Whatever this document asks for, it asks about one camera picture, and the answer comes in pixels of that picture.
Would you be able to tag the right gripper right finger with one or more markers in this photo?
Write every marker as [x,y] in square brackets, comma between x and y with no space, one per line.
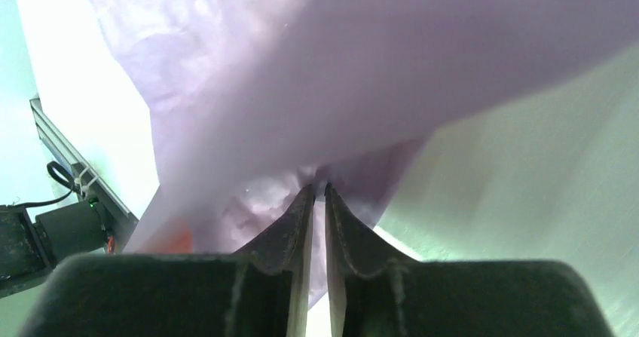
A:
[377,290]

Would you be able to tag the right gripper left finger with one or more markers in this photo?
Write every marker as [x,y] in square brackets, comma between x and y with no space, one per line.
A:
[259,290]

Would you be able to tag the pink wrapping paper sheet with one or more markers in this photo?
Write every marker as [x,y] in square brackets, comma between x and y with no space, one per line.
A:
[472,128]

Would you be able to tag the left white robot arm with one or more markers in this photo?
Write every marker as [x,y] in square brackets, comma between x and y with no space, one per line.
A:
[31,249]

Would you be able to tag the aluminium frame rail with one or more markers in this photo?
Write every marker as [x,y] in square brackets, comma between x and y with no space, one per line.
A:
[68,156]

